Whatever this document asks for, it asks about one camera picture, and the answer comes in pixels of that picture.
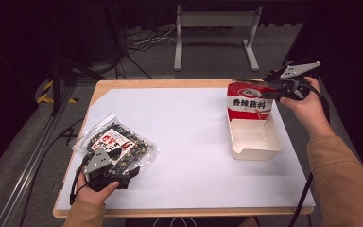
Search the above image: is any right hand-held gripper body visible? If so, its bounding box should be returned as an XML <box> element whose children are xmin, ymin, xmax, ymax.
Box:
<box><xmin>276</xmin><ymin>61</ymin><xmax>322</xmax><ymax>101</ymax></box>

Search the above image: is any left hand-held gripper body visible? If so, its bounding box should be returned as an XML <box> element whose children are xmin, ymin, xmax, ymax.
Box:
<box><xmin>82</xmin><ymin>148</ymin><xmax>132</xmax><ymax>193</ymax></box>

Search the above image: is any clear dried seaweed packet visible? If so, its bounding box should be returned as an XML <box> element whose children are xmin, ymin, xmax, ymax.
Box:
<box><xmin>71</xmin><ymin>113</ymin><xmax>161</xmax><ymax>176</ymax></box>

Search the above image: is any red sauce packet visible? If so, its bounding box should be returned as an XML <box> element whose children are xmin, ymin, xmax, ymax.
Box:
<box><xmin>226</xmin><ymin>80</ymin><xmax>274</xmax><ymax>122</ymax></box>

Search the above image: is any white divided container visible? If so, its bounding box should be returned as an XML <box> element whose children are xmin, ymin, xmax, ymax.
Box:
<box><xmin>225</xmin><ymin>108</ymin><xmax>284</xmax><ymax>162</ymax></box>

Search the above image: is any person's left hand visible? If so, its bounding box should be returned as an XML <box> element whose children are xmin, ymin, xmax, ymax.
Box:
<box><xmin>75</xmin><ymin>172</ymin><xmax>121</xmax><ymax>207</ymax></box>

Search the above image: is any person's right hand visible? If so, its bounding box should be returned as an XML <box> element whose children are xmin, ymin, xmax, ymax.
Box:
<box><xmin>279</xmin><ymin>76</ymin><xmax>334</xmax><ymax>140</ymax></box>

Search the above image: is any white table sheet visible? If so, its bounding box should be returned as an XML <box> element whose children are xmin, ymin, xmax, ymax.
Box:
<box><xmin>56</xmin><ymin>87</ymin><xmax>317</xmax><ymax>211</ymax></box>

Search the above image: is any white metal stand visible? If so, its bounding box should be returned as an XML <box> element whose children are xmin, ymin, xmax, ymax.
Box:
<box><xmin>173</xmin><ymin>4</ymin><xmax>264</xmax><ymax>72</ymax></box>

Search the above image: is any black metal stand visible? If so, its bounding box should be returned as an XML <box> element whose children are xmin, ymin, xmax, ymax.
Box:
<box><xmin>50</xmin><ymin>58</ymin><xmax>109</xmax><ymax>116</ymax></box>

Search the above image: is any yellow and black striped tape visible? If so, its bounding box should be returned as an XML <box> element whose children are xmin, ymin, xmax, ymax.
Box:
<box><xmin>36</xmin><ymin>79</ymin><xmax>78</xmax><ymax>105</ymax></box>

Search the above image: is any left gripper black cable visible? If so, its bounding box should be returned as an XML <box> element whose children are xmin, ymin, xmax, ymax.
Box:
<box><xmin>69</xmin><ymin>155</ymin><xmax>91</xmax><ymax>206</ymax></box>

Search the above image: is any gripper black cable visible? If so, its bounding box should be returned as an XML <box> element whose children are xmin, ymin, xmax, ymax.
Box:
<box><xmin>69</xmin><ymin>155</ymin><xmax>91</xmax><ymax>206</ymax></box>
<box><xmin>287</xmin><ymin>82</ymin><xmax>331</xmax><ymax>227</ymax></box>

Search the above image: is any black floor cable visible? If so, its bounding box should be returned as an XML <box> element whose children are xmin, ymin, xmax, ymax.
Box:
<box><xmin>18</xmin><ymin>117</ymin><xmax>86</xmax><ymax>227</ymax></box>

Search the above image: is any thin white cable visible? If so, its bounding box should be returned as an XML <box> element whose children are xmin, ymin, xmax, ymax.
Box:
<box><xmin>152</xmin><ymin>216</ymin><xmax>200</xmax><ymax>227</ymax></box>

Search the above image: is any aluminium rail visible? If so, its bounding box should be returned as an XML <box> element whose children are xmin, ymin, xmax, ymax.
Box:
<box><xmin>0</xmin><ymin>84</ymin><xmax>78</xmax><ymax>227</ymax></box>

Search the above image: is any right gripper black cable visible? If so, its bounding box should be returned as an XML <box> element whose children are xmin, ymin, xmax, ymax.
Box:
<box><xmin>287</xmin><ymin>82</ymin><xmax>331</xmax><ymax>227</ymax></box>

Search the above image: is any bundle of floor cables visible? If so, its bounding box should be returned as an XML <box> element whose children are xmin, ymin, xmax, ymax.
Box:
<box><xmin>125</xmin><ymin>26</ymin><xmax>179</xmax><ymax>53</ymax></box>

